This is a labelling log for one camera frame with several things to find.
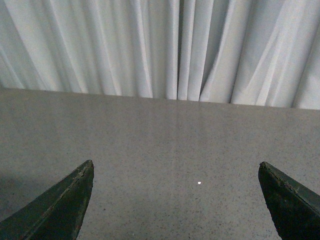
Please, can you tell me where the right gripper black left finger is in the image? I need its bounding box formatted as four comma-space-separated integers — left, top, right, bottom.
0, 160, 94, 240

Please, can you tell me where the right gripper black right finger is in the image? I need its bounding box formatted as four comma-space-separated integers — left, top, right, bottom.
258, 161, 320, 240

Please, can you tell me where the white pleated curtain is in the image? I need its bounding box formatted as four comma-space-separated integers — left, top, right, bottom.
0, 0, 320, 110

